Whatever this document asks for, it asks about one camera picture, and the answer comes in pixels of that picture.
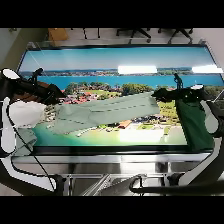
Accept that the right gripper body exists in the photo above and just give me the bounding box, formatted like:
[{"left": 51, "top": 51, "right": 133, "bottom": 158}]
[{"left": 151, "top": 88, "right": 171, "bottom": 103}]

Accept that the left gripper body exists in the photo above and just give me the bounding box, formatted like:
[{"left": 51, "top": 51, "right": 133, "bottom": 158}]
[{"left": 46, "top": 84, "right": 67, "bottom": 101}]

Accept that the light green shirt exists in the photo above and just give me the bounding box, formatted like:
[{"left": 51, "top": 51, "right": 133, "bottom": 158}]
[{"left": 49, "top": 91, "right": 162, "bottom": 136}]

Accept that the dark green garment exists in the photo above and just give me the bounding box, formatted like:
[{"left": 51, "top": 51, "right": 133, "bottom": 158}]
[{"left": 174, "top": 98, "right": 215, "bottom": 153}]

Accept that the brown cardboard box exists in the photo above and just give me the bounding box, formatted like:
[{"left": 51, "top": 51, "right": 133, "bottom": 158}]
[{"left": 47, "top": 27, "right": 70, "bottom": 43}]

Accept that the black office chair base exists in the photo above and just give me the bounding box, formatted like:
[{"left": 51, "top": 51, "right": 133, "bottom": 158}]
[
  {"left": 158, "top": 27, "right": 194, "bottom": 45},
  {"left": 115, "top": 27, "right": 153, "bottom": 44}
]

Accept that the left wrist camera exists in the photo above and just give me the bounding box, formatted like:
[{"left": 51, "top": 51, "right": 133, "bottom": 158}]
[{"left": 29, "top": 67, "right": 45, "bottom": 84}]

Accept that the black cable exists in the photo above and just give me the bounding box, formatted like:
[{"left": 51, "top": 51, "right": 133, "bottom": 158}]
[{"left": 2, "top": 96, "right": 58, "bottom": 193}]

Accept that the silver frame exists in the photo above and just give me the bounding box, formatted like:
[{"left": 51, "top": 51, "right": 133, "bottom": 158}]
[{"left": 9, "top": 152, "right": 221, "bottom": 197}]

